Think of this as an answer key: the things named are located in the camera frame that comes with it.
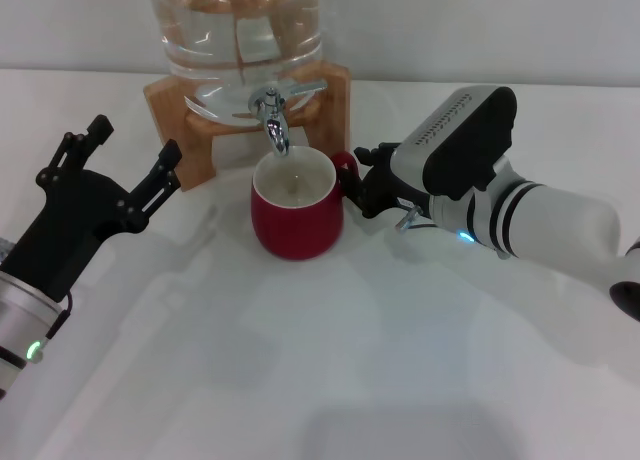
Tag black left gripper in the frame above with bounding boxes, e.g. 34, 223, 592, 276
0, 113, 183, 304

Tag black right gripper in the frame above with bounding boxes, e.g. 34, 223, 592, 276
337, 142, 430, 219

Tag red ceramic cup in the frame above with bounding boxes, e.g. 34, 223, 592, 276
249, 147, 359, 261

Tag chrome faucet with lever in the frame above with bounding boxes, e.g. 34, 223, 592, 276
248, 78, 329, 157

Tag wooden dispenser stand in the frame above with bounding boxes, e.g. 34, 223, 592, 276
143, 62, 352, 192

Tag glass water dispenser jar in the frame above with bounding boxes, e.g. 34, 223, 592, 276
146, 0, 326, 129

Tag silver black wrist camera box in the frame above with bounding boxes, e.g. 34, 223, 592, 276
394, 85, 518, 201

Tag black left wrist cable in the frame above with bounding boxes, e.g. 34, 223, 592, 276
44, 292, 75, 349

